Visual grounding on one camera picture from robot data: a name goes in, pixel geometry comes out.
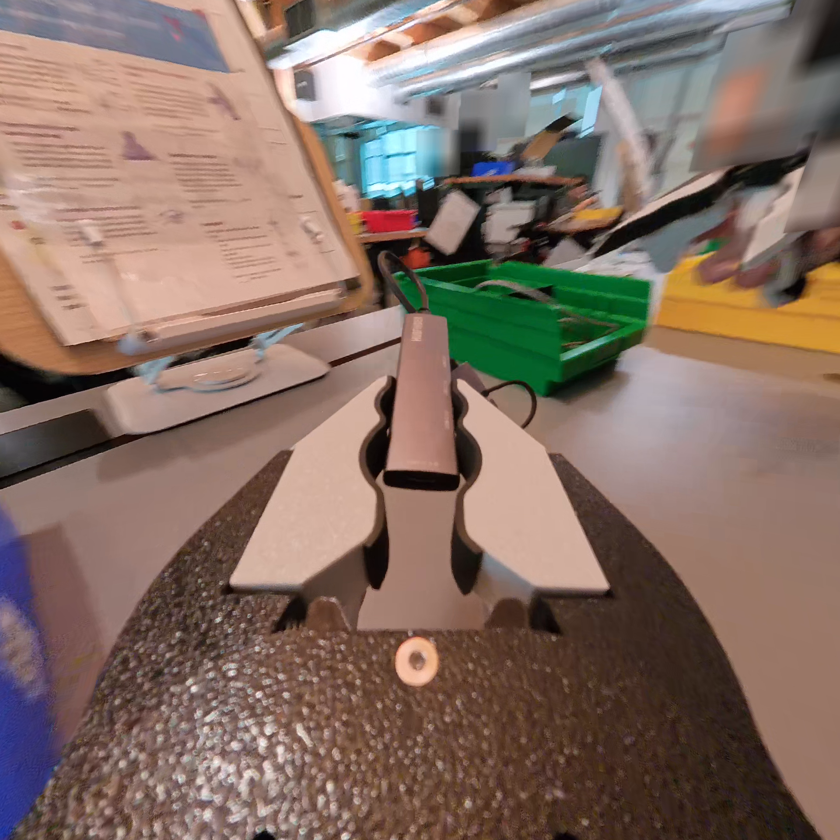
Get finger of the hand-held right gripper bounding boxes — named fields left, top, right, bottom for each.
left=646, top=202, right=737, bottom=272
left=591, top=169, right=744, bottom=259

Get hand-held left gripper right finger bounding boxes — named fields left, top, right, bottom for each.
left=451, top=379, right=612, bottom=626

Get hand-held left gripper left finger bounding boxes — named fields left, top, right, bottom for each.
left=228, top=378, right=395, bottom=629

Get grey usb hub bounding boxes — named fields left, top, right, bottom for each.
left=376, top=249, right=539, bottom=492

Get green plastic bin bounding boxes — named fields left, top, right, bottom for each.
left=410, top=259, right=652, bottom=396

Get blue plastic bin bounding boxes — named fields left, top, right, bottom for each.
left=0, top=505, right=61, bottom=840

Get person's right hand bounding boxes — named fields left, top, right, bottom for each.
left=697, top=215, right=753, bottom=286

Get yellow plastic bin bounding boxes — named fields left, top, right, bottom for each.
left=656, top=252, right=840, bottom=349

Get tilted wooden board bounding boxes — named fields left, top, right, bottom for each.
left=525, top=118, right=580, bottom=160

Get wooden document stand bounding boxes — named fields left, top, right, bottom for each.
left=0, top=0, right=376, bottom=437

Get grey square board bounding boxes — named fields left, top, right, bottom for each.
left=427, top=190, right=481, bottom=256

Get red plastic bin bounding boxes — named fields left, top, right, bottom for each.
left=361, top=210, right=418, bottom=235

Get laminated instruction sheets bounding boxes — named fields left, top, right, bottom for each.
left=0, top=0, right=358, bottom=345

